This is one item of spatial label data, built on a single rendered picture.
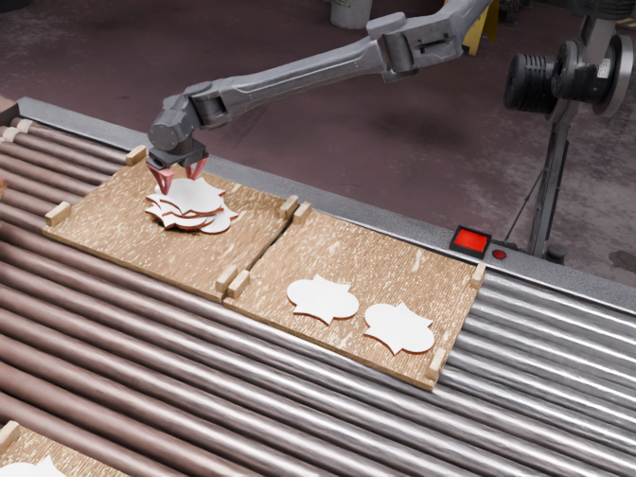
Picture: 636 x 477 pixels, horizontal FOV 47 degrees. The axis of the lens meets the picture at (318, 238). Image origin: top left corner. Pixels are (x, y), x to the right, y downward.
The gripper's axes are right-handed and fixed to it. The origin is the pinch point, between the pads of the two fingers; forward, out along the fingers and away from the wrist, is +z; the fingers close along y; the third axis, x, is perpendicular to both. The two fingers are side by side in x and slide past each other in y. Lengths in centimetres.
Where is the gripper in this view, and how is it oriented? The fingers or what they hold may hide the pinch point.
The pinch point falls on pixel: (177, 185)
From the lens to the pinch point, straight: 158.5
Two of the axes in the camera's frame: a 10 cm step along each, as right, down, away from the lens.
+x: -7.5, -4.8, 4.6
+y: 6.5, -4.1, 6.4
